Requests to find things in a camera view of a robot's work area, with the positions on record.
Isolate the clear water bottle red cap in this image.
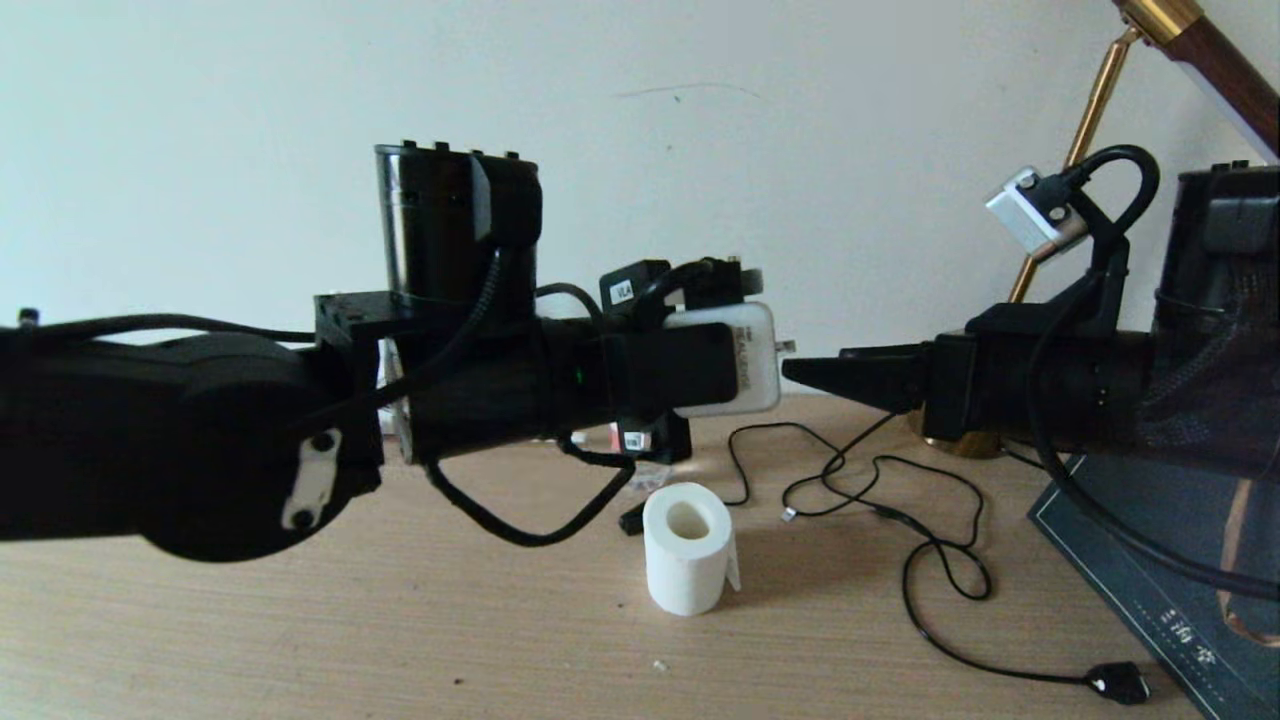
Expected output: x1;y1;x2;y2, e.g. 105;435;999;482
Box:
608;422;673;493

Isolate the dark teal paper gift bag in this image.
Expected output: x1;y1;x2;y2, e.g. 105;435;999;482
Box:
1028;452;1280;720

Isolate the white toilet paper roll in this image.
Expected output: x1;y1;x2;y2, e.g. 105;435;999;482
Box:
642;482;742;616

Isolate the brass desk lamp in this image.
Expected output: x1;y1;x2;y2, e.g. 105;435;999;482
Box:
905;0;1280;461

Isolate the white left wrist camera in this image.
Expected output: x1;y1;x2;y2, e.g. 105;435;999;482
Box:
662;300;783;418

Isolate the black cable with silver tip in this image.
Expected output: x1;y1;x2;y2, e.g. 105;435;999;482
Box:
780;410;986;523

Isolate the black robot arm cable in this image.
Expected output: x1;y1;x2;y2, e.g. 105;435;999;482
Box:
0;248;721;548
1025;145;1280;603

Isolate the long black cable with plugs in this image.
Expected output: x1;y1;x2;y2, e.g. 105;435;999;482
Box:
618;423;1151;705

